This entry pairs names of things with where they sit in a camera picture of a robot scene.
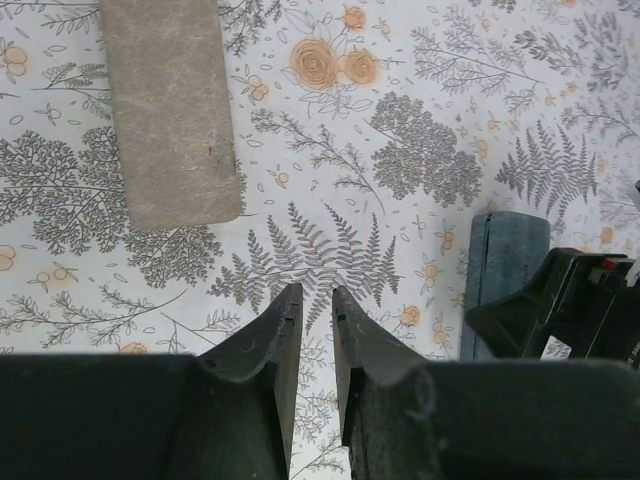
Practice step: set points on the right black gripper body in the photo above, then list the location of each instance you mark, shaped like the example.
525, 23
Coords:
589, 302

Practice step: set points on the brown glasses case green lining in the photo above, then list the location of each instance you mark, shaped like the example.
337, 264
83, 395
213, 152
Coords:
171, 112

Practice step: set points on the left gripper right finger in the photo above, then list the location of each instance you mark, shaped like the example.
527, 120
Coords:
403, 416

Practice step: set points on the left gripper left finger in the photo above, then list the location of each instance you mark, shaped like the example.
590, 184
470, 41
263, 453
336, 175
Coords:
225, 414

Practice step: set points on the floral table mat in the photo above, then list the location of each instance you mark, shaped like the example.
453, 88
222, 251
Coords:
369, 134

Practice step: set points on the grey-blue glasses case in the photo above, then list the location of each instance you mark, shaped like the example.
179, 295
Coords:
506, 250

